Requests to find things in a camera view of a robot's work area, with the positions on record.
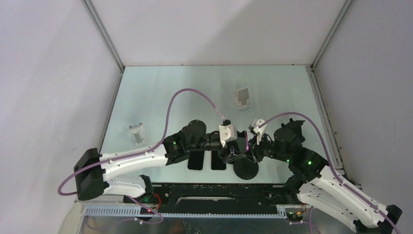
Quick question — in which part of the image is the black phone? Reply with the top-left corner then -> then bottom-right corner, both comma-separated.
187,151 -> 205,171
211,151 -> 226,171

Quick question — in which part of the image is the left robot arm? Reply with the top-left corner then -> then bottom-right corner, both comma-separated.
74,120 -> 249,203

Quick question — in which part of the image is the white small phone stand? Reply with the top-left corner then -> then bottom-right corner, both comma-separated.
128,122 -> 147,145

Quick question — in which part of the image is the controller board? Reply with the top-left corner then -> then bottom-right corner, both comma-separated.
139,207 -> 157,215
286,211 -> 303,222

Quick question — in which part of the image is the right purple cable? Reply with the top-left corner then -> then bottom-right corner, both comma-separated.
258,112 -> 402,234

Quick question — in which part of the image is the white folding phone stand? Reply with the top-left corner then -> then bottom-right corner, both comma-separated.
233,88 -> 251,110

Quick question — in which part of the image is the right controller board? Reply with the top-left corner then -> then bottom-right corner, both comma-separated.
286,211 -> 303,222

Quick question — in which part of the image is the black wedge phone stand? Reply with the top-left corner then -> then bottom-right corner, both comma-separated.
281,118 -> 305,143

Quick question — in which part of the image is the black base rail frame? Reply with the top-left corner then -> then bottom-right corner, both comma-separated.
136,175 -> 304,215

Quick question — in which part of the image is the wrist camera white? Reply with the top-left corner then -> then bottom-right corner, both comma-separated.
248,118 -> 266,135
219,124 -> 238,144

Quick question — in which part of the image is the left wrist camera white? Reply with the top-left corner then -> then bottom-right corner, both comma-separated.
219,124 -> 238,144

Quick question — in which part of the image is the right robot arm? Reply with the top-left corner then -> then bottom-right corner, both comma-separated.
249,119 -> 402,234

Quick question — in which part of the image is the black round-base phone stand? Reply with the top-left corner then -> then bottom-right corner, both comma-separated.
232,154 -> 259,180

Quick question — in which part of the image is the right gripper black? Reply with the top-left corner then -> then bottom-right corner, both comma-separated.
239,130 -> 291,163

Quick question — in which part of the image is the left controller board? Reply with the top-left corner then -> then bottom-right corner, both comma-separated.
139,207 -> 157,215

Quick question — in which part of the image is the purple cable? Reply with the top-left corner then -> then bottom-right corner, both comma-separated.
258,112 -> 402,234
57,88 -> 231,226

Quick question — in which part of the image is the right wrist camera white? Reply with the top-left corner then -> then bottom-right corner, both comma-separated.
248,118 -> 266,135

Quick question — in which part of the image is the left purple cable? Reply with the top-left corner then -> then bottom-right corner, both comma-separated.
57,88 -> 231,226

